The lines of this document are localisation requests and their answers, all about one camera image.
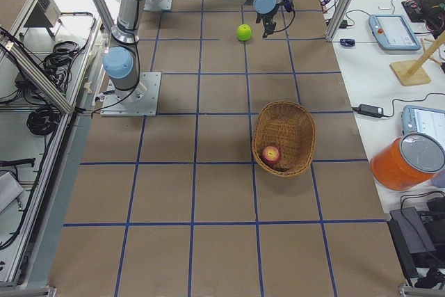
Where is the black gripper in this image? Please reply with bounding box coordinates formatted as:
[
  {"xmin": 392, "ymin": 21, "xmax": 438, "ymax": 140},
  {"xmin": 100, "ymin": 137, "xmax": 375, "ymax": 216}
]
[{"xmin": 255, "ymin": 0, "xmax": 287, "ymax": 38}]

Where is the green apple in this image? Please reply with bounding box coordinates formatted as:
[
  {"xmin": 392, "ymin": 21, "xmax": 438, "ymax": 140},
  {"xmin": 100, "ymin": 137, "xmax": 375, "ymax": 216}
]
[{"xmin": 236, "ymin": 24, "xmax": 252, "ymax": 42}]

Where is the red apple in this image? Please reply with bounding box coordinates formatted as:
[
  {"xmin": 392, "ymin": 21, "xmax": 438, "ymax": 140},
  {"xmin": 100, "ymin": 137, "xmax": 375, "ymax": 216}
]
[{"xmin": 261, "ymin": 145, "xmax": 281, "ymax": 166}]

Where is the wicker basket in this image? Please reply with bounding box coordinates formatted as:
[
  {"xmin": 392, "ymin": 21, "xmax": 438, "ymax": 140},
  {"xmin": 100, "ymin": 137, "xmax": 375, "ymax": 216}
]
[{"xmin": 251, "ymin": 101, "xmax": 316, "ymax": 177}]

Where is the small blue device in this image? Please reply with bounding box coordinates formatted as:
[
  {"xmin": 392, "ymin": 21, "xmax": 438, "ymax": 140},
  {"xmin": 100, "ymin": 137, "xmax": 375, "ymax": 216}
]
[{"xmin": 339, "ymin": 38, "xmax": 355, "ymax": 47}]

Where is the teach pendant tablet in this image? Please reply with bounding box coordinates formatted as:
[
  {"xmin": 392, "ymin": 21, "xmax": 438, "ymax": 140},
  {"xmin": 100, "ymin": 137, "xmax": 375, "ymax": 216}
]
[{"xmin": 368, "ymin": 15, "xmax": 421, "ymax": 51}]

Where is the black laptop power brick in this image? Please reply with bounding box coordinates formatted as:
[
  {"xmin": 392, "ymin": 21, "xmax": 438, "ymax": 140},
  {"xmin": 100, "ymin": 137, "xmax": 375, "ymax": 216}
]
[{"xmin": 358, "ymin": 104, "xmax": 384, "ymax": 118}]

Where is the wooden stand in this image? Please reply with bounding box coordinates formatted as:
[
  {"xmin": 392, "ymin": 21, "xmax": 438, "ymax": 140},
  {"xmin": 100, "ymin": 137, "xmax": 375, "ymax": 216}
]
[{"xmin": 390, "ymin": 32, "xmax": 444, "ymax": 86}]

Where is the orange round object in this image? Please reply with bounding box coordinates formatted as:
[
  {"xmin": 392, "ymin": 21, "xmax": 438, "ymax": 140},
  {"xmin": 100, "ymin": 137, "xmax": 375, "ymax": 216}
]
[{"xmin": 371, "ymin": 132, "xmax": 444, "ymax": 191}]

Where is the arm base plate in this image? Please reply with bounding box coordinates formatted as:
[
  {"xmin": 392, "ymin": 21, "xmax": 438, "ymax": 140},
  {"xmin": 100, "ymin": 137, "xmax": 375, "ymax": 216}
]
[{"xmin": 99, "ymin": 72, "xmax": 161, "ymax": 117}]

